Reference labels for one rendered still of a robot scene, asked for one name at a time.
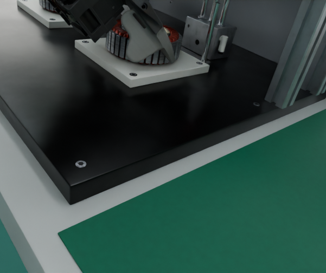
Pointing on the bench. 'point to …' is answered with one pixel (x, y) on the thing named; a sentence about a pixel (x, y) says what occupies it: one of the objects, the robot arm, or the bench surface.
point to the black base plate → (114, 102)
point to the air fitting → (222, 44)
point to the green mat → (234, 212)
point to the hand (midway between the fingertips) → (147, 40)
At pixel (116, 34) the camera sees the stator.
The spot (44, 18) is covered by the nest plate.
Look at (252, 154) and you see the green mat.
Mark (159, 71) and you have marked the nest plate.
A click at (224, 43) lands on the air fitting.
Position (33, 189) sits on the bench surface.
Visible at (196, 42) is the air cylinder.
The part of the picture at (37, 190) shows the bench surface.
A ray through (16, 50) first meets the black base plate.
